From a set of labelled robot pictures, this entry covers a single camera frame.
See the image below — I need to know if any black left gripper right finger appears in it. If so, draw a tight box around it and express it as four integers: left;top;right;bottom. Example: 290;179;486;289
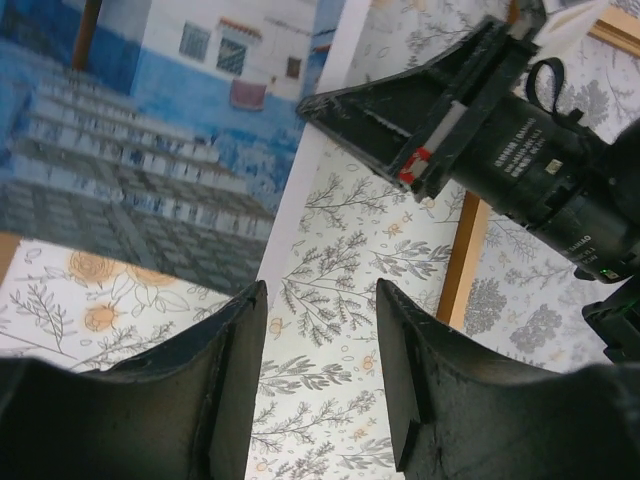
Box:
376;279;639;479

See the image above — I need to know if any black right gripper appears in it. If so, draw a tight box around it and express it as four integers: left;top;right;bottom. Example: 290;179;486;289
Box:
296;16;615;235

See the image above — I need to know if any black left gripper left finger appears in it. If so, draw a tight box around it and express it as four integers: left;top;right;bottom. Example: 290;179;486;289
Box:
1;281;268;479

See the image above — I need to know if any building photo print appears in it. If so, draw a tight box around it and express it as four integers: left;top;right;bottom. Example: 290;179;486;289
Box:
1;1;369;295

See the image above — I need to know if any wooden picture frame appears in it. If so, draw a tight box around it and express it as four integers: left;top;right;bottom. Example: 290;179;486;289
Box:
436;7;639;330

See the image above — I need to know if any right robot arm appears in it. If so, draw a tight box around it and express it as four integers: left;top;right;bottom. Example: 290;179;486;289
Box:
297;8;639;363

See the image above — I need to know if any floral patterned table mat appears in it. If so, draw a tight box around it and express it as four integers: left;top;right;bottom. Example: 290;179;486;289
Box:
0;0;640;480

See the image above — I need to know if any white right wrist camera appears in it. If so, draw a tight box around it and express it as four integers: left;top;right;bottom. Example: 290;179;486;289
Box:
508;0;609;62

